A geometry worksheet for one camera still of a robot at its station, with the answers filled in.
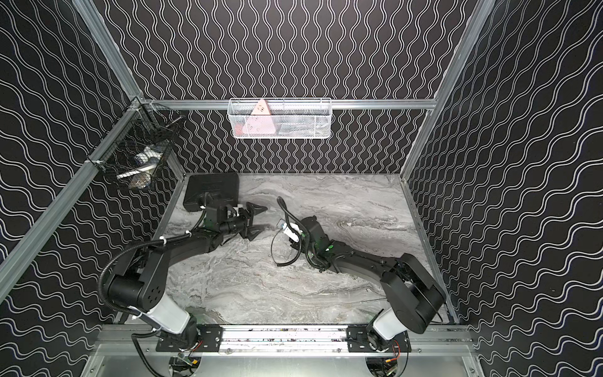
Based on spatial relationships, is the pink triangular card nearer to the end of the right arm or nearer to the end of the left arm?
the end of the left arm

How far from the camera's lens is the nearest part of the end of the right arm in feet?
2.10

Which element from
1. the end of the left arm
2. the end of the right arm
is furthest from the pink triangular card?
the end of the right arm
